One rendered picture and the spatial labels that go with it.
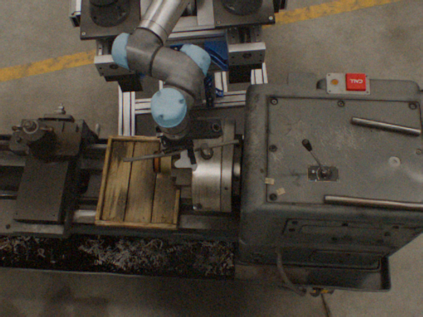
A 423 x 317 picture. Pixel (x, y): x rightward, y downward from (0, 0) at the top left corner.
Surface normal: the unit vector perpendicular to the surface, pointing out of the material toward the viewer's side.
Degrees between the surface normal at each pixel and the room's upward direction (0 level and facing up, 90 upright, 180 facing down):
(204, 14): 0
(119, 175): 0
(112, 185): 0
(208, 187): 50
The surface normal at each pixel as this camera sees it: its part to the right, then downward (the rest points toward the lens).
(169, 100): -0.06, -0.23
